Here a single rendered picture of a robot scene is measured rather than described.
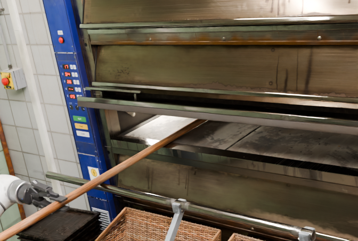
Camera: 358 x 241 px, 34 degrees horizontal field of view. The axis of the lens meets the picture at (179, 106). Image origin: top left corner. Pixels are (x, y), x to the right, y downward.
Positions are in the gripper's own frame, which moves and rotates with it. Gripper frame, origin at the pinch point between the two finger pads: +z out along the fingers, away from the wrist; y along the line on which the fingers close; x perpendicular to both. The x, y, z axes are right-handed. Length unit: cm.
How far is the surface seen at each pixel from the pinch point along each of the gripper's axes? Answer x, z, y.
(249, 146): -69, 37, 1
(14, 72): -50, -87, -31
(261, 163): -57, 50, 2
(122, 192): -18.9, 12.8, 2.6
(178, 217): -17.8, 39.8, 6.3
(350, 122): -43, 92, -24
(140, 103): -42.1, 7.1, -24.0
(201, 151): -58, 21, 1
